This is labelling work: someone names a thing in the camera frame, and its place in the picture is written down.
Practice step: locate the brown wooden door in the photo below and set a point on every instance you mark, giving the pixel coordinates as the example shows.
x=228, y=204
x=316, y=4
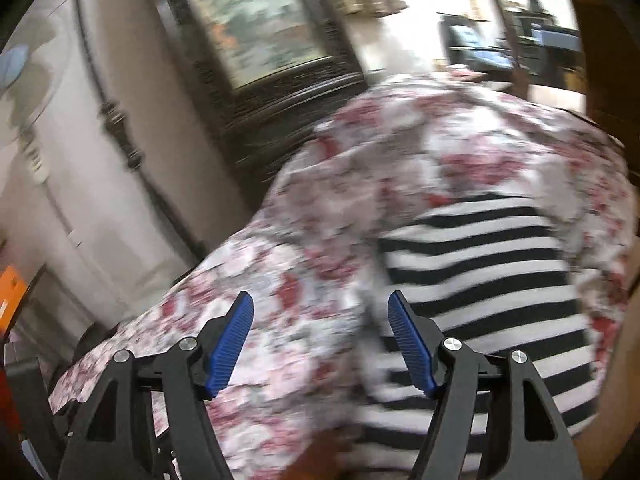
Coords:
x=610, y=50

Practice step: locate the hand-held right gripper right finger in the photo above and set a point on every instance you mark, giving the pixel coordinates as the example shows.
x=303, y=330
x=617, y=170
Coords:
x=412, y=345

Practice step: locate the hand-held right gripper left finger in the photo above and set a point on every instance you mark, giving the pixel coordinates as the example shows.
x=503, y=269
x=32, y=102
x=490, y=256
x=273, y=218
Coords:
x=227, y=350

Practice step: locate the orange box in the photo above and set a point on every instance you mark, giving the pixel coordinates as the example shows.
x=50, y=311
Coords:
x=11, y=300

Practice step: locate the red floral bed sheet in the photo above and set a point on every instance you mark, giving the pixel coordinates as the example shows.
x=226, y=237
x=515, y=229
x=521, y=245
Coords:
x=325, y=210

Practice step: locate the red object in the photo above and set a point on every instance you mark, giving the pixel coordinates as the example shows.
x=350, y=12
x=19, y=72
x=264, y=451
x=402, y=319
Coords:
x=7, y=400

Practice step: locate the dark wooden cabinet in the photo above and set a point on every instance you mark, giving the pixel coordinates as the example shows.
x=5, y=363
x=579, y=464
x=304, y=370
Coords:
x=280, y=130

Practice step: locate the dark framed painting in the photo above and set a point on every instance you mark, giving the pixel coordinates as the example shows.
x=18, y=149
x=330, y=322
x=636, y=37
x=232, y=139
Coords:
x=255, y=20

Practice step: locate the black and white striped shirt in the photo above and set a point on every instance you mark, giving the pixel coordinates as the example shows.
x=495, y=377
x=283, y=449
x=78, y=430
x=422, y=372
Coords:
x=475, y=270

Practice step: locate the cluttered desk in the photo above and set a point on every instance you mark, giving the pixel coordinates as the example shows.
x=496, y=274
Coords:
x=500, y=40

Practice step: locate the black wall pipe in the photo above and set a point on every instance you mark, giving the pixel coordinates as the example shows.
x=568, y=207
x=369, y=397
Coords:
x=117, y=120

